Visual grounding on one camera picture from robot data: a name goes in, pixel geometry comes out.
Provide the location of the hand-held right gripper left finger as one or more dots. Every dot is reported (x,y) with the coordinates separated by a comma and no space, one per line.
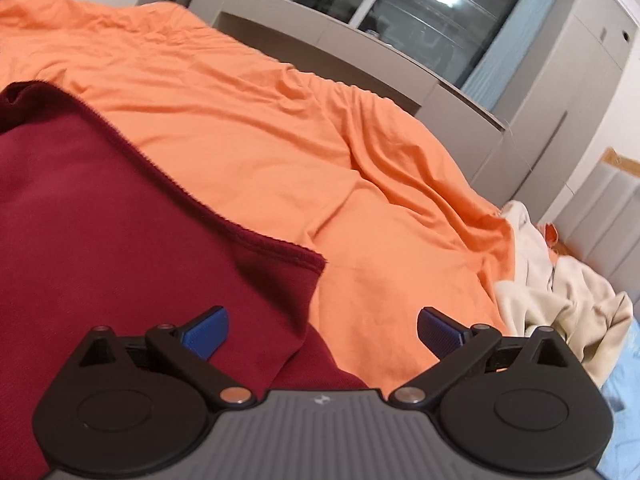
(207,330)

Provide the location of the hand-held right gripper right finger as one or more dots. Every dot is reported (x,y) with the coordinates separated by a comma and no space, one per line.
(440,332)

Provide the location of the dark red sweater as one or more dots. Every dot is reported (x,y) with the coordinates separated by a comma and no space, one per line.
(100,235)

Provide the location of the beige garment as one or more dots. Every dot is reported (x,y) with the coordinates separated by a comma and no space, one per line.
(575,300)

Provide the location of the small orange cloth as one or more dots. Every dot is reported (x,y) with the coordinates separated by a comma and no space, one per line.
(550,235)

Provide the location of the grey padded wooden headboard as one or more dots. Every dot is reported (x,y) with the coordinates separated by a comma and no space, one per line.
(600,220)

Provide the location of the light blue garment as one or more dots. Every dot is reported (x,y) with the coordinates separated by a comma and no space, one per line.
(622,410)

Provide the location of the orange bed sheet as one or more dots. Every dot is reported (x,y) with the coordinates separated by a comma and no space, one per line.
(250,125)

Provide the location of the grey built-in wardrobe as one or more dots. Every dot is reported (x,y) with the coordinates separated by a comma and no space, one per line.
(550,110)

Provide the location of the light blue curtain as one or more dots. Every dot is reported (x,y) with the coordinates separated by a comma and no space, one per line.
(515,45)

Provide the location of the large window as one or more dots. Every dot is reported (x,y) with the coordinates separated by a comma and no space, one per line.
(440,25)

